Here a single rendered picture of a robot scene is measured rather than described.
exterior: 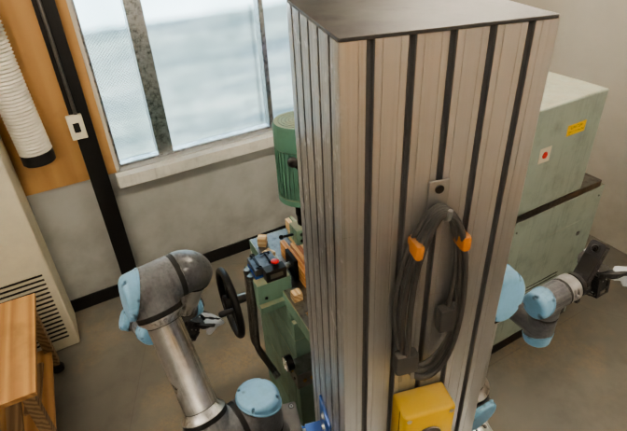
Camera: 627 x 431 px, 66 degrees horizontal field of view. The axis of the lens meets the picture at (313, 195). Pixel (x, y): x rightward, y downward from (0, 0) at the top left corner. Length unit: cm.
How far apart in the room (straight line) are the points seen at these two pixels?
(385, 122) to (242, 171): 273
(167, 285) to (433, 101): 87
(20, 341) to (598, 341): 292
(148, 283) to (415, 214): 78
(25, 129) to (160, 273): 157
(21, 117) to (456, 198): 228
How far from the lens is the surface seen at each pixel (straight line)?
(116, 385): 293
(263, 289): 180
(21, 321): 269
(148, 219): 319
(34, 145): 270
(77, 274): 331
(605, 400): 292
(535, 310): 140
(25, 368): 245
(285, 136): 161
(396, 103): 53
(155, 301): 124
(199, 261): 128
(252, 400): 136
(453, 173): 61
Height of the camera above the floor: 214
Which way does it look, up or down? 32 degrees down
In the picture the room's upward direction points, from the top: 3 degrees counter-clockwise
